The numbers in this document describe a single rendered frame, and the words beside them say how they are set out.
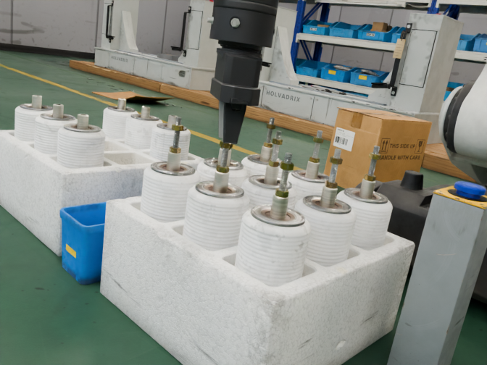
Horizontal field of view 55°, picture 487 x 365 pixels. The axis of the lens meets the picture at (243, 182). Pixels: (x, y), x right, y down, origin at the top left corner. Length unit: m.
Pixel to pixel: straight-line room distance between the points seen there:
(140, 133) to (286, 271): 0.71
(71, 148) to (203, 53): 3.13
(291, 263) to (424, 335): 0.24
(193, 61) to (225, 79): 3.45
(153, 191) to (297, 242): 0.27
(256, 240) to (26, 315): 0.42
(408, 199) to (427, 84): 1.80
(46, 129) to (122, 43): 4.12
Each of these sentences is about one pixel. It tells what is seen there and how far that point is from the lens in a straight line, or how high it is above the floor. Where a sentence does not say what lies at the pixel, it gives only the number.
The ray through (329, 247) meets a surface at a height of 0.20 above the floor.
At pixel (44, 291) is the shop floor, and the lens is 0.93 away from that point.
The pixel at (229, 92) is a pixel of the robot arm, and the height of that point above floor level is 0.40.
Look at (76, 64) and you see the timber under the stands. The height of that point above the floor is 0.05.
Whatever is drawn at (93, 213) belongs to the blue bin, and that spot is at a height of 0.10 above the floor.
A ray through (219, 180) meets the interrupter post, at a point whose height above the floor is 0.27.
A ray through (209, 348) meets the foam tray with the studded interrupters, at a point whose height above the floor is 0.06.
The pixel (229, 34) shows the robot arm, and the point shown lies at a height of 0.48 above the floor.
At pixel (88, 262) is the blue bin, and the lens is 0.92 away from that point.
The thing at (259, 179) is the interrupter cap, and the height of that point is 0.25.
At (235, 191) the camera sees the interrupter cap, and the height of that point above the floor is 0.25.
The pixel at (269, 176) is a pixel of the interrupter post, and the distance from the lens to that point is 0.79.
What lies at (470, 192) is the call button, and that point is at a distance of 0.70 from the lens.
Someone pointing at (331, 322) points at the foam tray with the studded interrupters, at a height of 0.10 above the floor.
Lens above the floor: 0.46
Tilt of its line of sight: 16 degrees down
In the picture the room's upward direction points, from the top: 9 degrees clockwise
